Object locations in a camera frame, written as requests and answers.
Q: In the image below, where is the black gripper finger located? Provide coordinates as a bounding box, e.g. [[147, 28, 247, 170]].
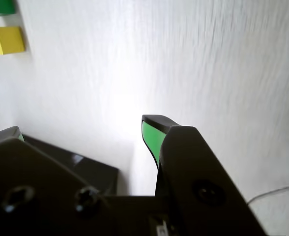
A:
[[0, 125, 109, 236], [141, 114, 268, 236]]

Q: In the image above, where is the yellow wooden cube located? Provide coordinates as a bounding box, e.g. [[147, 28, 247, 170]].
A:
[[0, 26, 26, 56]]

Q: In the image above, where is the thin white cable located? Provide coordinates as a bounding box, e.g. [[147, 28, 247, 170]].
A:
[[247, 185, 289, 206]]

